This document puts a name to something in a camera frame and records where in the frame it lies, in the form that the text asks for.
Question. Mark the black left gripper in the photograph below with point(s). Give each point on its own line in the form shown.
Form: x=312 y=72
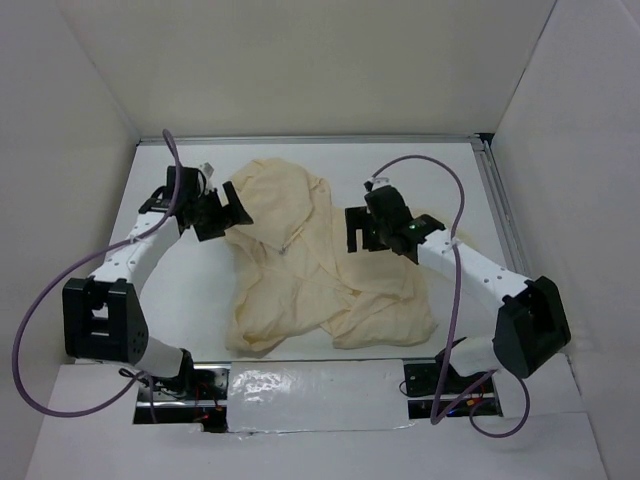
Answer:
x=237 y=214

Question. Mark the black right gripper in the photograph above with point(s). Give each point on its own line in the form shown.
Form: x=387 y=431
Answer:
x=359 y=217

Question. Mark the cream yellow jacket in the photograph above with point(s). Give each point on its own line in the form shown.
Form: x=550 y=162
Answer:
x=295 y=275

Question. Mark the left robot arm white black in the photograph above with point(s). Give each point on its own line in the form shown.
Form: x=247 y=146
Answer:
x=103 y=316

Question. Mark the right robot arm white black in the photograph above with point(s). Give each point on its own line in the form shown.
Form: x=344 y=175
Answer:
x=530 y=320

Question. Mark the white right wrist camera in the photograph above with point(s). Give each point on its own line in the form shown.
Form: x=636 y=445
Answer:
x=374 y=183

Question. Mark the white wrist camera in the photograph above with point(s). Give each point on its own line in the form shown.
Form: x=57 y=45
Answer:
x=205 y=178
x=374 y=183

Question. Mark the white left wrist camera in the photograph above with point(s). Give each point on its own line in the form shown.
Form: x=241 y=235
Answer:
x=205 y=178

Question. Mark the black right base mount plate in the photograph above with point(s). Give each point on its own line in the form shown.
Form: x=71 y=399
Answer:
x=419 y=386

